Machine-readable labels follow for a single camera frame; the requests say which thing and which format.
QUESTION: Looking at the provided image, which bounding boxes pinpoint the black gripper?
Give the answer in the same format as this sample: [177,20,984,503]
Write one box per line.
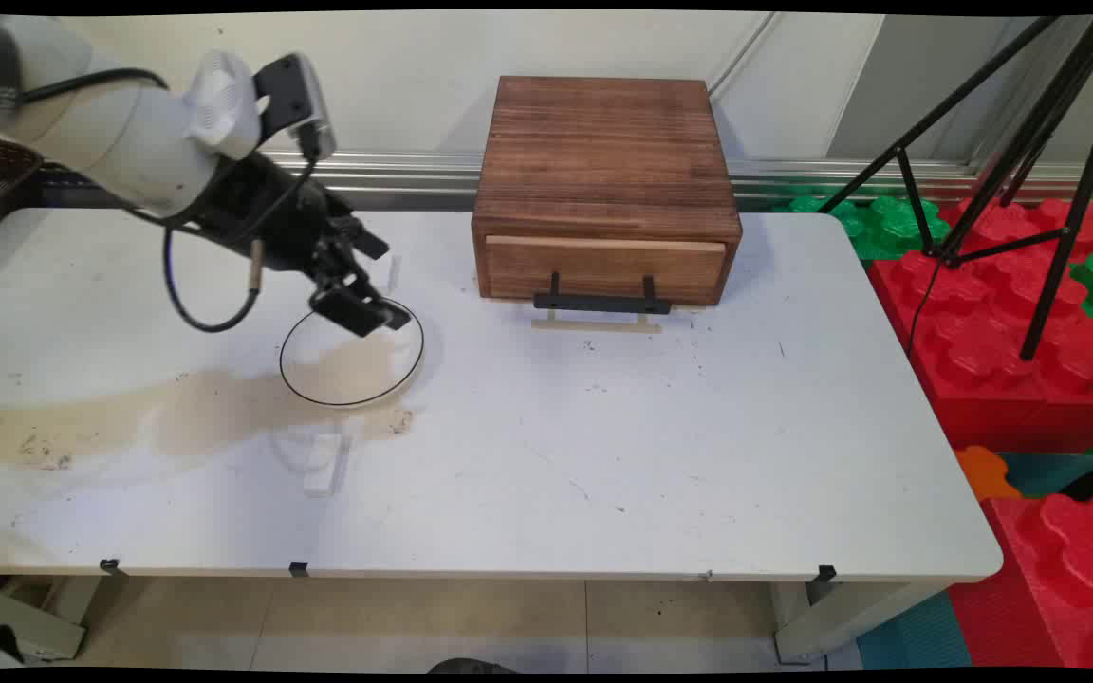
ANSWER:
[189,150,412,339]

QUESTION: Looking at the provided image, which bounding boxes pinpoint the black drawer handle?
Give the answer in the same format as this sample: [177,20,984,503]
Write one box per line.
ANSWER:
[532,272,674,317]

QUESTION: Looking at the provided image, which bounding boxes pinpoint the light wooden cabinet door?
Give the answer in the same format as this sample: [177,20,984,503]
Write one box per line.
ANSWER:
[483,234,730,306]

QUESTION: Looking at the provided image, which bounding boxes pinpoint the black wheeled robot base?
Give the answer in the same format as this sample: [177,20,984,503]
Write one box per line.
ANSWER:
[426,656,521,675]

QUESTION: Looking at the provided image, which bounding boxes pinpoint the white plate with black rim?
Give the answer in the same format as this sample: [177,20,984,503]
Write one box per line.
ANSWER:
[278,295,427,410]

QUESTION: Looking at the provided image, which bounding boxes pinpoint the small white block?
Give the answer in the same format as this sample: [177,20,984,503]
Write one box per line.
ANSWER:
[303,432,344,497]

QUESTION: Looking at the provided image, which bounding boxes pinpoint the dark wooden cabinet box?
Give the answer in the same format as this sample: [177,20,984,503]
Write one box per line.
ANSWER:
[471,75,745,307]

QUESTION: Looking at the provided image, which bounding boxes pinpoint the grey table leg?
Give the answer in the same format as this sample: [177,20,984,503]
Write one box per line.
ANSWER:
[0,576,84,663]
[771,580,938,664]

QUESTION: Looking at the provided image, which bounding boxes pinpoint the large red foam block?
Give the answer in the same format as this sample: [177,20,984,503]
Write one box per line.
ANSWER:
[866,196,1093,453]
[949,492,1093,671]

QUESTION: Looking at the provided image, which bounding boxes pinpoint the orange foam block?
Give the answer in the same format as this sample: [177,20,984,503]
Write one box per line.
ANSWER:
[954,445,1023,503]

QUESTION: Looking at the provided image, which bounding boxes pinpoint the teal foam mat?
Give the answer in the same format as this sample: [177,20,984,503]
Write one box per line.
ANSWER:
[996,452,1093,500]
[854,592,975,671]

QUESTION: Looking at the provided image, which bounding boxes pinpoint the black tripod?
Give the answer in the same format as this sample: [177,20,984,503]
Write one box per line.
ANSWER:
[816,13,1093,362]

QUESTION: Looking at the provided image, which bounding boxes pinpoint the aluminium wall rail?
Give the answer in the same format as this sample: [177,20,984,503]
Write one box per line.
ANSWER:
[260,150,1093,212]

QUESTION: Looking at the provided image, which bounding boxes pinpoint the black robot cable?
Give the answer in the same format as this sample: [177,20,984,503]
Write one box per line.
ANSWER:
[20,68,320,334]

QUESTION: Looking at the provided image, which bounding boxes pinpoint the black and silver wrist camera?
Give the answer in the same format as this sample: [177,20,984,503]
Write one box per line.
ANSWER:
[255,52,338,162]

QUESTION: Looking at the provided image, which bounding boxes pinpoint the thin black cable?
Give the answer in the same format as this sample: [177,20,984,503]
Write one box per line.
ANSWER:
[904,254,942,360]

